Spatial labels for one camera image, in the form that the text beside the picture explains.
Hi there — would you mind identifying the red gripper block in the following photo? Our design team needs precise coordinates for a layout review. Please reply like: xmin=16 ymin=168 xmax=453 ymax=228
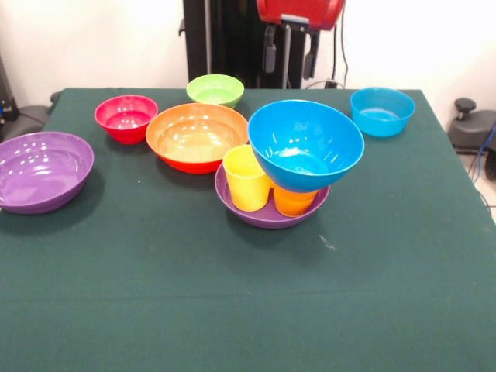
xmin=257 ymin=0 xmax=346 ymax=81

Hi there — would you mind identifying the blue large bowl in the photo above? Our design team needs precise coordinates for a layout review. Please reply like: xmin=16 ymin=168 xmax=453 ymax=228
xmin=247 ymin=99 xmax=366 ymax=194

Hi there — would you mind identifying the yellow smooth cup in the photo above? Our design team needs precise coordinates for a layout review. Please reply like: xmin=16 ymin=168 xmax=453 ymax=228
xmin=222 ymin=144 xmax=272 ymax=212

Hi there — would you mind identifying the orange large bowl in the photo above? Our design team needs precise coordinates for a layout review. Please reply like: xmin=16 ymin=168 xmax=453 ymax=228
xmin=145 ymin=102 xmax=250 ymax=174

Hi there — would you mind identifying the orange stepped cup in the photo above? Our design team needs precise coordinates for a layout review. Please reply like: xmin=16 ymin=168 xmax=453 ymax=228
xmin=273 ymin=185 xmax=319 ymax=218

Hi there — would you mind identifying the black column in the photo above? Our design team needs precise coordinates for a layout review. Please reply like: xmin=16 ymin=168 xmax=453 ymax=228
xmin=178 ymin=0 xmax=313 ymax=89

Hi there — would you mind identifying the green small bowl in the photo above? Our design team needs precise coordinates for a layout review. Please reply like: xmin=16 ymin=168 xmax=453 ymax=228
xmin=185 ymin=74 xmax=246 ymax=109

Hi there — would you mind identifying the blue small bowl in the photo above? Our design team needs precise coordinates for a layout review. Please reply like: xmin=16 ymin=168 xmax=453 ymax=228
xmin=350 ymin=87 xmax=416 ymax=138

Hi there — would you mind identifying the pink-red small bowl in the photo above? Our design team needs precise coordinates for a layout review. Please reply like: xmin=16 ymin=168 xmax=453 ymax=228
xmin=94 ymin=95 xmax=159 ymax=146

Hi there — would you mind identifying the dark green tablecloth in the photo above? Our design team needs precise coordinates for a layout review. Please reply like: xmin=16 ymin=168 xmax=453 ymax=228
xmin=0 ymin=87 xmax=496 ymax=372

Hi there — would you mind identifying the black equipment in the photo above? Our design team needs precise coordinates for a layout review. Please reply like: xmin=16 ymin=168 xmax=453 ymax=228
xmin=0 ymin=53 xmax=19 ymax=125

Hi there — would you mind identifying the thin black cable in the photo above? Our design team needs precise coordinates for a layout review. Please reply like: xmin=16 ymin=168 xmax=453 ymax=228
xmin=332 ymin=15 xmax=350 ymax=89

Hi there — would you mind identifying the blue cable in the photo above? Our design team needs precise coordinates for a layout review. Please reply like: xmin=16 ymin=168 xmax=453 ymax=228
xmin=478 ymin=123 xmax=496 ymax=171

